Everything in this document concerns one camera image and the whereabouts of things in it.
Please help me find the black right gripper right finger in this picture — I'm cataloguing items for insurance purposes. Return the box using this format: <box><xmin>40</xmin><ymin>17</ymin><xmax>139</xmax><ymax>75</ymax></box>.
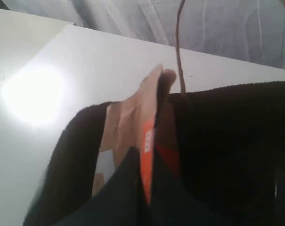
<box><xmin>149</xmin><ymin>146</ymin><xmax>227</xmax><ymax>226</ymax></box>

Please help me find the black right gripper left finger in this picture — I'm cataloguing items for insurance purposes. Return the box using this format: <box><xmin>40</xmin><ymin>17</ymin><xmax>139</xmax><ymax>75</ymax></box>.
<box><xmin>56</xmin><ymin>147</ymin><xmax>142</xmax><ymax>226</ymax></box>

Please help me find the brown pouch with orange label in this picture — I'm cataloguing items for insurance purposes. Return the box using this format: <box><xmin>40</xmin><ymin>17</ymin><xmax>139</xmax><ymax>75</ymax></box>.
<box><xmin>92</xmin><ymin>65</ymin><xmax>180</xmax><ymax>202</ymax></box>

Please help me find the brown paper shopping bag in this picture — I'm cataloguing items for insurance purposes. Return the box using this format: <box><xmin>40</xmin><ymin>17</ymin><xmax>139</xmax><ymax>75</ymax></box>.
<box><xmin>23</xmin><ymin>0</ymin><xmax>285</xmax><ymax>226</ymax></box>

